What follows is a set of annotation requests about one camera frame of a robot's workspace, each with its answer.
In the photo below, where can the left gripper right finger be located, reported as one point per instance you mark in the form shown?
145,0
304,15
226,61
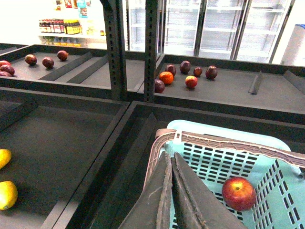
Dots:
196,207

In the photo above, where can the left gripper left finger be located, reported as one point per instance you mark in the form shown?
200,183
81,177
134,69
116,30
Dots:
152,209

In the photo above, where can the red yellow apple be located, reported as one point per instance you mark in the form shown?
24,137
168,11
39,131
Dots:
238,193
191,82

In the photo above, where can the light blue plastic basket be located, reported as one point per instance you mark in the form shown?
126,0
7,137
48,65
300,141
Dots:
279,186

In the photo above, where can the brown basket handle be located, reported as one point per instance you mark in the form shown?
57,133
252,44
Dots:
165,135

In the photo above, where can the dark red apple front left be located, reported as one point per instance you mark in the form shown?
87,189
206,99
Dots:
159,86

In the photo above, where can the orange red apple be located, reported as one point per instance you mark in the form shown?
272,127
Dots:
167,77

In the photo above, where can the dark red apple right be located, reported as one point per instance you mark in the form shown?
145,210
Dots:
211,72

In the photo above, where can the small red apple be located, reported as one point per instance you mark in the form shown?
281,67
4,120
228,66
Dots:
197,71

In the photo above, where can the dark red apple tall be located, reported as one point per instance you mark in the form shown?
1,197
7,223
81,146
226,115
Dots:
185,67

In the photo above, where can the dark red apple back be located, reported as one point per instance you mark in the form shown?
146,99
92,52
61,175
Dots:
62,55

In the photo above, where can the dark red apple middle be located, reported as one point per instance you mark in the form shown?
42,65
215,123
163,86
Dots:
48,62

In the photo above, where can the dark red apple far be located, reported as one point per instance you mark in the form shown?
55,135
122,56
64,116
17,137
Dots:
30,59

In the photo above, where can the black shelf divider left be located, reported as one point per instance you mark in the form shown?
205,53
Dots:
254,88

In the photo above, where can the black shelf divider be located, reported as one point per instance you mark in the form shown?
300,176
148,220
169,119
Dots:
297,81
254,88

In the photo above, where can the yellow lemon lower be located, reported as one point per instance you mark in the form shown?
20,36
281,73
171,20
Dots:
8,195

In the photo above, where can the yellow lemon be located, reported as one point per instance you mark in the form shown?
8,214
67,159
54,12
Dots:
8,195
5,157

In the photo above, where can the yellow lemon upper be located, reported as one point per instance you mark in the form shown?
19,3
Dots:
5,157

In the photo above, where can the black shelf divider right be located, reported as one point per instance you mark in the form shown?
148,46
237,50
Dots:
297,81

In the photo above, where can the white chest freezer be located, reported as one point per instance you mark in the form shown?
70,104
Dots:
294,54

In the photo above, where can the glass door refrigerator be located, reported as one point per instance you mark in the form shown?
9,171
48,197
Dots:
243,30

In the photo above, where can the grocery shelf with bottles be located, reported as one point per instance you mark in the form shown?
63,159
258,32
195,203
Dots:
73,23

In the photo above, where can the black shelf upright post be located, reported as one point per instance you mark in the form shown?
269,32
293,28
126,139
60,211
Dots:
153,11

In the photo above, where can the black perforated upright post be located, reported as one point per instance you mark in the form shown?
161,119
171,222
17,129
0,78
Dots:
113,19

